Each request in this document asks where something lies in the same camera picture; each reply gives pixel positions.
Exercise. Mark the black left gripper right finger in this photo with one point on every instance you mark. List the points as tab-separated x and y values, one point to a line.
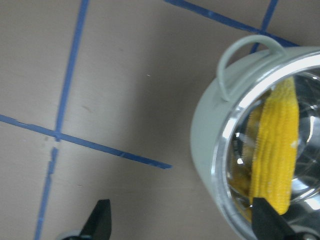
267	224

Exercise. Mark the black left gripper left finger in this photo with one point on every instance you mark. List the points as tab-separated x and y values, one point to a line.
99	224

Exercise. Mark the yellow corn cob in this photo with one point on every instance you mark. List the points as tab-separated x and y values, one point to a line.
276	124

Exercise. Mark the pale green metal pot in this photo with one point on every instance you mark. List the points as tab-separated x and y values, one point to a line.
222	144

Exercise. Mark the brown paper table mat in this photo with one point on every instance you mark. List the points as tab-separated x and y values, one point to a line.
96	102

